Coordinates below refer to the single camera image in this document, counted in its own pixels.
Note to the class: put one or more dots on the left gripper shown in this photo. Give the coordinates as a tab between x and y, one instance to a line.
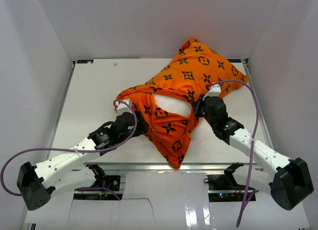
142	126

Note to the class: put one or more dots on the blue label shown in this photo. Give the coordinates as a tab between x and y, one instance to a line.
85	61
234	60

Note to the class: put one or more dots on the left blue label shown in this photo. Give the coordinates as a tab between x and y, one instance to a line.
85	61

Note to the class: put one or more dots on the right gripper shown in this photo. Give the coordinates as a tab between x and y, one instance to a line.
199	103

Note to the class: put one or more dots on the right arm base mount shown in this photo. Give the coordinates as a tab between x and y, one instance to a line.
223	187

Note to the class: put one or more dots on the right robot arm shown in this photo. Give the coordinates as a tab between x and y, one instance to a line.
286	180

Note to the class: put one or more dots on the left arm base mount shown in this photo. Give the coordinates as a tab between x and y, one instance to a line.
102	181

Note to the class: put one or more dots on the right blue label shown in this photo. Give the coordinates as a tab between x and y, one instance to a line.
234	60

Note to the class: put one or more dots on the orange patterned pillowcase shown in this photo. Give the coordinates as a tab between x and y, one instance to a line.
185	78

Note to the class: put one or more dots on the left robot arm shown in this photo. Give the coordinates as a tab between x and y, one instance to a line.
71	171

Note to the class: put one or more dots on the white pillow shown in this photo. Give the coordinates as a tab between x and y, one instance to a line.
173	105

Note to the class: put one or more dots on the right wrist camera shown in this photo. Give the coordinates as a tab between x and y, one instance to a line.
213	90

